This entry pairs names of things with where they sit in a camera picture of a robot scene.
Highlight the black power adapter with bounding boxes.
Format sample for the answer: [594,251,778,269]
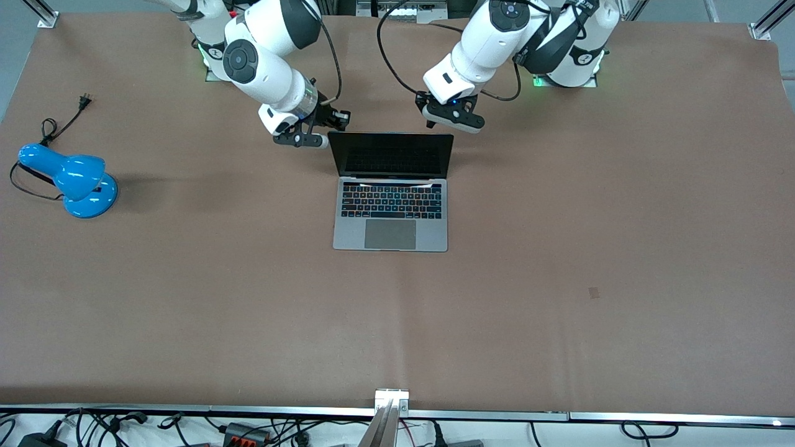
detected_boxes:
[17,421,65,447]

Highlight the brown table mat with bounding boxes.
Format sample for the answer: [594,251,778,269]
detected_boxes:
[0,12,795,418]

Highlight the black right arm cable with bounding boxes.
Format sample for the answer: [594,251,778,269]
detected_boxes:
[301,0,344,105]

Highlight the grey laptop computer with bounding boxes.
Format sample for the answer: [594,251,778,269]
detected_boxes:
[327,130,455,253]

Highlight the black box orange connectors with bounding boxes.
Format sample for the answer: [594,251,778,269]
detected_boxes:
[222,422,272,445]

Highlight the aluminium corner post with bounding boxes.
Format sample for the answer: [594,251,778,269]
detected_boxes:
[24,0,60,29]
[748,0,795,42]

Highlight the black lamp power cord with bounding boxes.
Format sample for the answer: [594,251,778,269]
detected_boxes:
[9,93,94,202]

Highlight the black looped cable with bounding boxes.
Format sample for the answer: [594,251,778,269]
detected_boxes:
[621,421,679,440]

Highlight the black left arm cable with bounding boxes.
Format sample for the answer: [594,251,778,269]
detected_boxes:
[376,0,522,102]

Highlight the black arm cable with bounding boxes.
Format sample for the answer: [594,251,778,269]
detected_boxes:
[376,0,522,102]
[301,0,344,105]

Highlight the aluminium camera mount profile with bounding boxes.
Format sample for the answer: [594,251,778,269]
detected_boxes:
[357,389,411,447]

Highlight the metal table edge rail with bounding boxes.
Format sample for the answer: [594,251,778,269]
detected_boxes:
[0,404,795,429]

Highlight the tangled black cable bunch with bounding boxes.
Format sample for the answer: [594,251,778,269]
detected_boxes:
[62,407,187,447]

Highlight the silver control box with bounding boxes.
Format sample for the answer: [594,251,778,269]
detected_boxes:
[355,0,449,24]

